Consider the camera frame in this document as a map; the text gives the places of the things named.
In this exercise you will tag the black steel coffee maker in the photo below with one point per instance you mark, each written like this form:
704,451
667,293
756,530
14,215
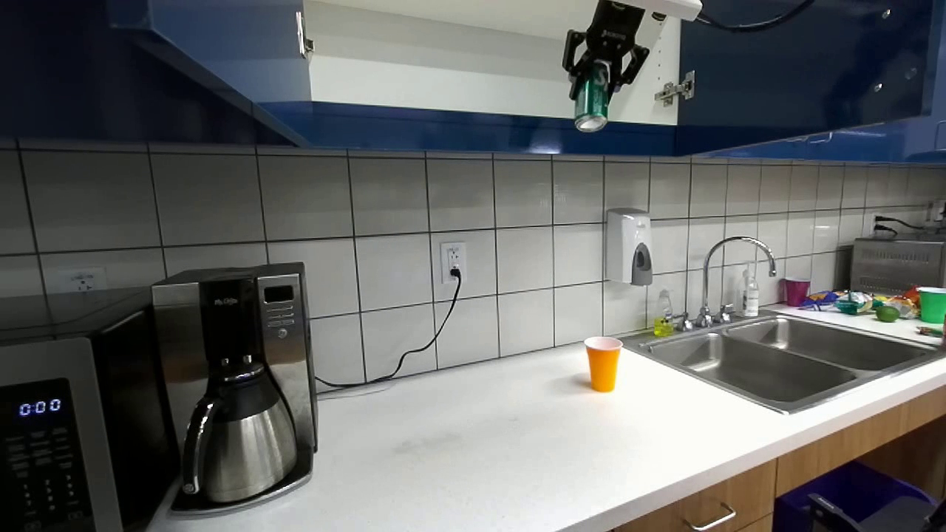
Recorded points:
281,326

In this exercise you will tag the orange plastic cup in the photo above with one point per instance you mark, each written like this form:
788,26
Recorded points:
604,367

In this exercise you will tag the chrome gooseneck faucet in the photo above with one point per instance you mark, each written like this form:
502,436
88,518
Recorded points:
735,241

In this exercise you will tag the green cup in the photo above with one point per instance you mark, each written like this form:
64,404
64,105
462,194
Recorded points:
933,305

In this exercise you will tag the stainless steel countertop appliance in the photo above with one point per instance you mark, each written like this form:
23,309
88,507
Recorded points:
898,264

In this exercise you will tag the stainless steel carafe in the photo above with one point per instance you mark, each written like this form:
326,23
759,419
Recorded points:
240,444

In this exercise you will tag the purple cup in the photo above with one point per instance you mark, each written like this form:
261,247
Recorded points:
794,293

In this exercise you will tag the black steel microwave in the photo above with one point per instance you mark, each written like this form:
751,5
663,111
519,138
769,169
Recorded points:
60,423

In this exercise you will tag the blue bin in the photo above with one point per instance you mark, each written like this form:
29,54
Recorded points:
846,488

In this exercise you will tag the wooden base cabinet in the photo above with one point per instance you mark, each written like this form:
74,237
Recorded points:
837,444

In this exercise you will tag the dark bin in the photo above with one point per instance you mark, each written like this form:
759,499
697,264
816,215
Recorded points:
902,516

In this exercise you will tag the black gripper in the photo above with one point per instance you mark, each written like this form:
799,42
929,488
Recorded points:
615,26

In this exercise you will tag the green soda can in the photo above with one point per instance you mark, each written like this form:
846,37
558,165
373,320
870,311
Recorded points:
593,114

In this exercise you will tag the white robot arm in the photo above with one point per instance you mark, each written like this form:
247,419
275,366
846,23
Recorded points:
670,8

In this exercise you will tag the stainless steel double sink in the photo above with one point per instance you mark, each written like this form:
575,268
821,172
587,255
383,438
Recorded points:
769,370

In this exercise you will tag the blue upper cabinet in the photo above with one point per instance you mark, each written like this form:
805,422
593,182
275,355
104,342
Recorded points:
445,77

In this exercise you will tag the white hand soap bottle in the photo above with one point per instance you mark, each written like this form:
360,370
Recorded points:
751,298

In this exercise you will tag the white wall soap dispenser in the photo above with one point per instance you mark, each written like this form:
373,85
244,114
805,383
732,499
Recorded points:
629,247

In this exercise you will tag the white wall outlet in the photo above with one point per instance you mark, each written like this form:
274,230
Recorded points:
85,281
453,255

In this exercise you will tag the yellow dish soap bottle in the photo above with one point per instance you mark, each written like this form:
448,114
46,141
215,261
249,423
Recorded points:
663,320

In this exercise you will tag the small green object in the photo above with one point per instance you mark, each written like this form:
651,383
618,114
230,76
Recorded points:
886,311

